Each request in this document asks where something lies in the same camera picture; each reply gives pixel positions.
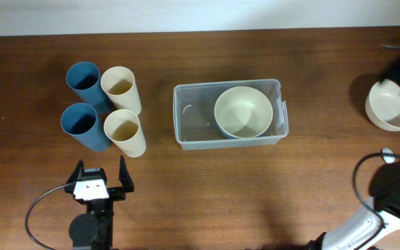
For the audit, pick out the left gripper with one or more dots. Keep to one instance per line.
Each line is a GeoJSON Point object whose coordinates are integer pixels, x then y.
{"type": "Point", "coordinates": [119, 193]}

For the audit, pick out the cream bowl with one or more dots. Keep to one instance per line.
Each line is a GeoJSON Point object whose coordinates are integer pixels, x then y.
{"type": "Point", "coordinates": [243, 106]}
{"type": "Point", "coordinates": [382, 105]}

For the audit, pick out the cream cup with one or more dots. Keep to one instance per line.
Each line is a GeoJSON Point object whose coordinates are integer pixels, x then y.
{"type": "Point", "coordinates": [123, 127]}
{"type": "Point", "coordinates": [121, 88]}

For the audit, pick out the blue cup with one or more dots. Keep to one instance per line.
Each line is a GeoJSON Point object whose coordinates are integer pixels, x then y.
{"type": "Point", "coordinates": [82, 122]}
{"type": "Point", "coordinates": [84, 78]}

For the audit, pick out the blue bowl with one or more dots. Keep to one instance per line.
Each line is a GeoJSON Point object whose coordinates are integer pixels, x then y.
{"type": "Point", "coordinates": [244, 132]}

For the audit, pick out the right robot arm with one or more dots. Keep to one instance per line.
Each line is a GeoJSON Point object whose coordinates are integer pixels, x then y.
{"type": "Point", "coordinates": [380, 214]}

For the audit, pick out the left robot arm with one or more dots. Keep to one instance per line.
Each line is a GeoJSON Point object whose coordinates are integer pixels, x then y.
{"type": "Point", "coordinates": [94, 228]}

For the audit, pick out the clear plastic container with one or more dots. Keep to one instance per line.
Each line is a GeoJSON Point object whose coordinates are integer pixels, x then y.
{"type": "Point", "coordinates": [194, 120]}

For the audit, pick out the white plastic spoon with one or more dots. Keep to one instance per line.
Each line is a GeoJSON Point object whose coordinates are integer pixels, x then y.
{"type": "Point", "coordinates": [388, 155]}

